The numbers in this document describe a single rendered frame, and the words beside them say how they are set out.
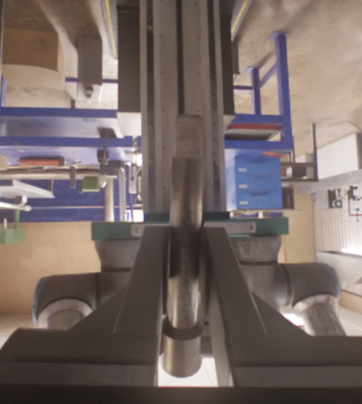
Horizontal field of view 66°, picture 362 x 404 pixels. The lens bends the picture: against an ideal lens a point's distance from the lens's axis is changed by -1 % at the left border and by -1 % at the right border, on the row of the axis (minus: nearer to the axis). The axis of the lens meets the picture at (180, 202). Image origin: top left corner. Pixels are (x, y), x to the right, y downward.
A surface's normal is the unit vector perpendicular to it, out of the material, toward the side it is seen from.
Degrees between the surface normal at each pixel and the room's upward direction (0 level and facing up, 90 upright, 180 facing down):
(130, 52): 90
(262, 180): 90
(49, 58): 90
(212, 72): 90
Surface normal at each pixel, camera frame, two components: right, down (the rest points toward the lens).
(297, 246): 0.15, -0.07
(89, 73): 0.36, -0.07
